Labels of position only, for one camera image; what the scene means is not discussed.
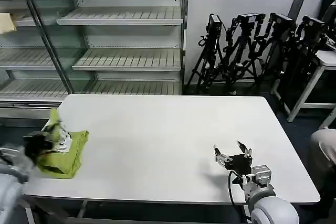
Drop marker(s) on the person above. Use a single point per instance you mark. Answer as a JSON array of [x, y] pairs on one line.
[[324, 148]]

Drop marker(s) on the black monitor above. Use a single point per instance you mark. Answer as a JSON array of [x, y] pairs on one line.
[[330, 6]]

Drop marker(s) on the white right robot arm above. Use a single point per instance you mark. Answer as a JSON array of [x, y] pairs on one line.
[[267, 203]]

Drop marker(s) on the empty metal shelf rack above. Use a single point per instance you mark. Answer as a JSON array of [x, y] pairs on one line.
[[126, 58]]

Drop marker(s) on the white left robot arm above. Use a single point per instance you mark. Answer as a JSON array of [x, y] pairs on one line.
[[9, 187]]

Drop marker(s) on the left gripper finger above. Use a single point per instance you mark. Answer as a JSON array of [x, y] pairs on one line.
[[63, 145], [57, 129]]

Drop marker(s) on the green t-shirt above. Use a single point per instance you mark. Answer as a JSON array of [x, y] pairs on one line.
[[74, 153]]

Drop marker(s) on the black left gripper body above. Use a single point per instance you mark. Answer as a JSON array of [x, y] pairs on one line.
[[38, 145]]

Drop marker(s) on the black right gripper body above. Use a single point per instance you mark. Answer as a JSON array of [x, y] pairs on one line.
[[239, 163]]

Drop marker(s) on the tan cardboard box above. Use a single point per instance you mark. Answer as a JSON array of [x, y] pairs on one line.
[[6, 23]]

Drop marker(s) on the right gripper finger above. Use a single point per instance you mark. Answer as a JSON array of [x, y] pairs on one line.
[[223, 159], [247, 152]]

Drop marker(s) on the white side table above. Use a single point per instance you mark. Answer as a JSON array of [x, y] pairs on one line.
[[326, 57]]

